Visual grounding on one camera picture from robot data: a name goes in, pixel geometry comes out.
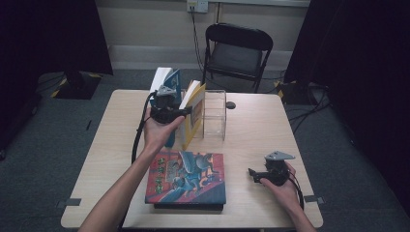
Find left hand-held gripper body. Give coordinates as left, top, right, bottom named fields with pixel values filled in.
left=150, top=85, right=182, bottom=126

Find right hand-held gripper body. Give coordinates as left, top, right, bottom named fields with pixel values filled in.
left=264, top=150, right=296, bottom=187

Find yellow book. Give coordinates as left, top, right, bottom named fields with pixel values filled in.
left=178, top=79, right=207, bottom=152

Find clear acrylic book rack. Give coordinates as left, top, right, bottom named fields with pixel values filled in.
left=180, top=89, right=228, bottom=142

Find thick blue book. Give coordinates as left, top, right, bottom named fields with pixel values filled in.
left=149, top=67, right=183, bottom=149

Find red illustrated book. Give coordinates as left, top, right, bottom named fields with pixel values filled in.
left=144, top=150, right=227, bottom=205

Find black book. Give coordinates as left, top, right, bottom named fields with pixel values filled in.
left=154, top=202, right=224, bottom=212

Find person's right hand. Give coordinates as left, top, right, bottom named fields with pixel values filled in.
left=259, top=161, right=303, bottom=212

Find person's left hand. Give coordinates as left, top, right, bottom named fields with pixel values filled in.
left=142, top=107, right=187, bottom=156

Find grey tape strip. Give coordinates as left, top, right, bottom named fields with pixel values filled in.
left=57, top=197, right=82, bottom=209
left=303, top=194, right=325, bottom=205

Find black folding chair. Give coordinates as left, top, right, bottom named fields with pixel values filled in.
left=201, top=22, right=275, bottom=95

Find black stand base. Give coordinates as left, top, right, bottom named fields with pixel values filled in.
left=54, top=71, right=103, bottom=101
left=279, top=80, right=312, bottom=105

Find black curtain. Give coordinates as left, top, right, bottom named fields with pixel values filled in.
left=0, top=0, right=114, bottom=153
left=283, top=0, right=410, bottom=207

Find right hand-held gripper cable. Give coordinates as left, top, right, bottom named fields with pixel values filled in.
left=286, top=172, right=306, bottom=211

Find hand-held gripper cable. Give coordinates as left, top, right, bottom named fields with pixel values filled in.
left=131, top=91, right=159, bottom=165
left=286, top=172, right=306, bottom=211

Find left hand-held gripper cable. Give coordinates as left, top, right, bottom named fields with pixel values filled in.
left=131, top=91, right=159, bottom=165

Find black power cable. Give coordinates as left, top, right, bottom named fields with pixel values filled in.
left=190, top=6, right=207, bottom=75

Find black floor cables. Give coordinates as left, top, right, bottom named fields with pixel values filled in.
left=288, top=81, right=333, bottom=134

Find white wall socket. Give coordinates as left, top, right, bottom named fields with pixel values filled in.
left=187, top=0, right=209, bottom=14

